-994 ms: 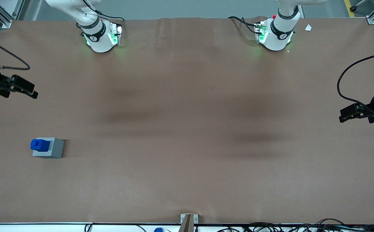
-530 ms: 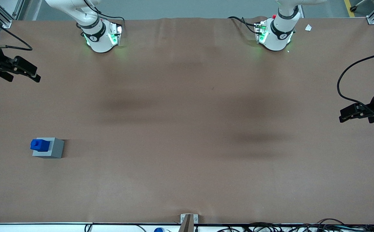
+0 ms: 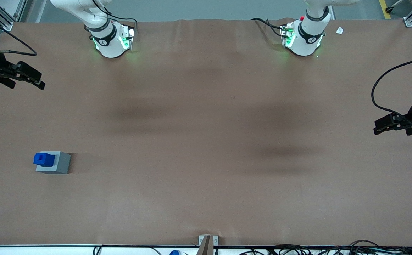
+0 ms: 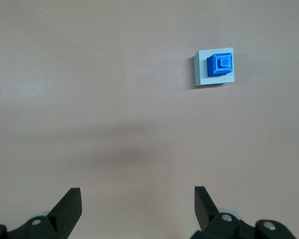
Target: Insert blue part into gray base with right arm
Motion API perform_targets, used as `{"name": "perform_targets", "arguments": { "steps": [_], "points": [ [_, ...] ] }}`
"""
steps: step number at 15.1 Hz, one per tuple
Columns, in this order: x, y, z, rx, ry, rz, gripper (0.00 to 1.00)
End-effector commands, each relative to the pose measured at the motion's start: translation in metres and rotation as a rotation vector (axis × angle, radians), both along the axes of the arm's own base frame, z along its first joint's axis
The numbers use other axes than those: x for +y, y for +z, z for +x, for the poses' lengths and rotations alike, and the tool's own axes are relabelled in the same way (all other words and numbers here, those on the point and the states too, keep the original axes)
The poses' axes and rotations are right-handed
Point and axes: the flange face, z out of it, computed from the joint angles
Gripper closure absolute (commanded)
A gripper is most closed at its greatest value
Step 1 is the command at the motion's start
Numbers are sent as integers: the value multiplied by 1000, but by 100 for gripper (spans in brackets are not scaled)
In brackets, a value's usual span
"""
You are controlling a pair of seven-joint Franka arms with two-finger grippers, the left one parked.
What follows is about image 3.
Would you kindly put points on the black caster wheel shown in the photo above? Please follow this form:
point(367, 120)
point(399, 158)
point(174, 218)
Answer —
point(389, 9)

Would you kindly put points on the blue round cap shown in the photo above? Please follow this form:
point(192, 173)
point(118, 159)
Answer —
point(174, 253)

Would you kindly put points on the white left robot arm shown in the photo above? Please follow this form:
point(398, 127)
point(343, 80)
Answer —
point(303, 42)

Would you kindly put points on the blue plastic part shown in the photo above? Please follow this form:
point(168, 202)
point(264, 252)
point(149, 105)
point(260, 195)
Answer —
point(44, 159)

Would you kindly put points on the gray square base block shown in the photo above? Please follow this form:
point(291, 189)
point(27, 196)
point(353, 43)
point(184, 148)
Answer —
point(61, 164)

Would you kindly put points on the white paper scrap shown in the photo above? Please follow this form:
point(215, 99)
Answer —
point(339, 30)

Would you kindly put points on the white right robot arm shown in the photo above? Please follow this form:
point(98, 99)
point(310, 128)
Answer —
point(111, 46)

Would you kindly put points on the brown table mat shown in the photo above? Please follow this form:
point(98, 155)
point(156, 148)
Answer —
point(206, 141)

